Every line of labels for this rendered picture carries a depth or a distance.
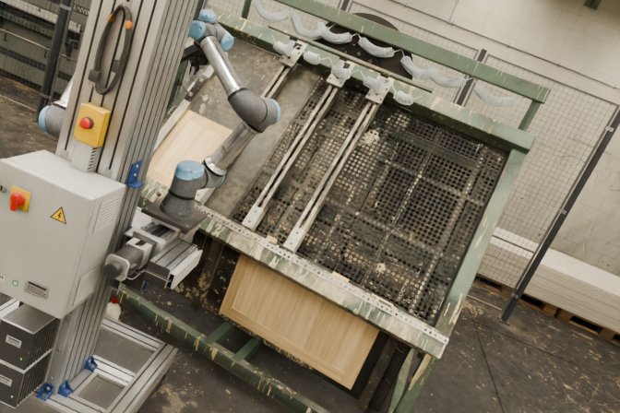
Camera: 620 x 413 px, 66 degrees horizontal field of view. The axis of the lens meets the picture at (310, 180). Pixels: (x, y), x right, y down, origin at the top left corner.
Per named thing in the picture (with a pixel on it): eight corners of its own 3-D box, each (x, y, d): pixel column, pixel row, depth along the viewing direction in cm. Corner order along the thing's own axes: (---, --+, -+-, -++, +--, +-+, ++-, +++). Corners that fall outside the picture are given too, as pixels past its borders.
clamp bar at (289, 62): (191, 200, 270) (178, 182, 248) (294, 50, 309) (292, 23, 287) (206, 207, 267) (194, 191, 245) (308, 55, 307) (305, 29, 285)
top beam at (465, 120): (203, 25, 322) (199, 14, 313) (211, 14, 326) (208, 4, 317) (524, 158, 268) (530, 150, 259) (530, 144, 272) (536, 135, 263)
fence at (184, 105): (134, 171, 280) (131, 167, 276) (222, 53, 311) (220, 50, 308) (140, 173, 278) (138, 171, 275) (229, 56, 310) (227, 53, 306)
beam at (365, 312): (93, 173, 287) (84, 165, 277) (105, 157, 291) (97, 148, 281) (435, 361, 233) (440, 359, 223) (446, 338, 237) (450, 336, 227)
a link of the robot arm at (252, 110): (235, 130, 189) (180, 29, 196) (251, 130, 199) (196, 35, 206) (256, 113, 184) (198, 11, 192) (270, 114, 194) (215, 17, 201)
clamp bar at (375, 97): (281, 247, 255) (276, 234, 233) (377, 83, 295) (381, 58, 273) (297, 256, 253) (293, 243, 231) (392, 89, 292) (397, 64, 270)
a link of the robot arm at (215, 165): (181, 175, 217) (254, 89, 196) (201, 173, 231) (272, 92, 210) (196, 195, 215) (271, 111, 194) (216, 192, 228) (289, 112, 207)
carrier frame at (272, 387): (58, 280, 302) (89, 162, 280) (184, 229, 430) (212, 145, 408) (373, 480, 248) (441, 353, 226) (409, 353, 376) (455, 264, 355)
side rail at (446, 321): (430, 330, 239) (434, 327, 229) (506, 157, 276) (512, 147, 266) (445, 338, 237) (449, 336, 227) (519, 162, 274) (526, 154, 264)
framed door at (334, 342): (220, 310, 293) (219, 312, 291) (249, 232, 278) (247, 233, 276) (351, 387, 271) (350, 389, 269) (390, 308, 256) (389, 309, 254)
